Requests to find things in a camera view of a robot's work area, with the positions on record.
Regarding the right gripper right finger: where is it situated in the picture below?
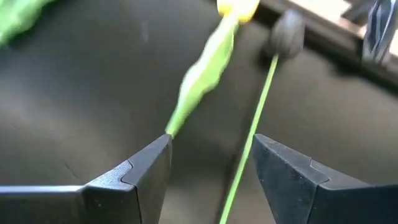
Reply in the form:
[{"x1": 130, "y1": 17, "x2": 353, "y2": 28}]
[{"x1": 251, "y1": 133, "x2": 398, "y2": 224}]

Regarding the yellow tulip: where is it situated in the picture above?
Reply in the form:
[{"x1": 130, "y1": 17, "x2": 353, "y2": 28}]
[{"x1": 164, "y1": 0, "x2": 261, "y2": 139}]

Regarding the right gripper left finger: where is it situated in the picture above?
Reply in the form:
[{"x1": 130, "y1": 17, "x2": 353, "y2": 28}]
[{"x1": 0, "y1": 133, "x2": 173, "y2": 224}]

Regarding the black clamp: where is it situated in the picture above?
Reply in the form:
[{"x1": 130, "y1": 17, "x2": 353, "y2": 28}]
[{"x1": 362, "y1": 0, "x2": 398, "y2": 65}]

